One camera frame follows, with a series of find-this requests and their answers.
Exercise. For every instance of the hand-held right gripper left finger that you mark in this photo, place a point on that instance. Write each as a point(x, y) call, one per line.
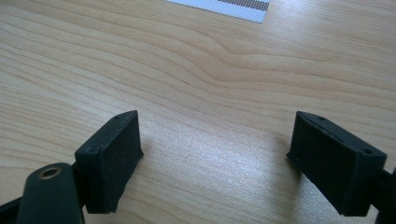
point(107, 161)

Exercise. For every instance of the white and grey woven mat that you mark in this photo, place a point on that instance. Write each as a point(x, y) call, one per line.
point(230, 6)

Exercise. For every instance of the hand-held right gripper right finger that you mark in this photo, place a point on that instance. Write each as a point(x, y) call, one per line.
point(334, 161)

